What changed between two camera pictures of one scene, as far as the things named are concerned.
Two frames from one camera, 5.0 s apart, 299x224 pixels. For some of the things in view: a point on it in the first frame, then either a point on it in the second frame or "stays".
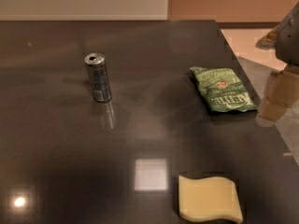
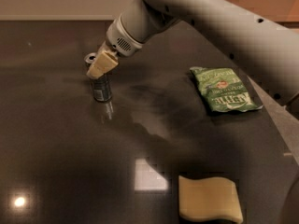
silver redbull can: [97, 70] stays
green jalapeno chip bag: [223, 90] stays
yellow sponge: [207, 198] stays
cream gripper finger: [282, 95] to [120, 42]
